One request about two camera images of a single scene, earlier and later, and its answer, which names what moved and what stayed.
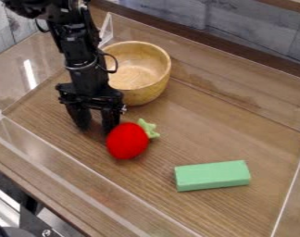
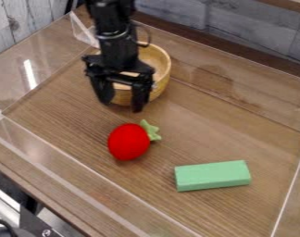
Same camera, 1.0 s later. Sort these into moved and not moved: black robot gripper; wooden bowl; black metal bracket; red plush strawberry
Moved: black robot gripper
Not moved: red plush strawberry; wooden bowl; black metal bracket
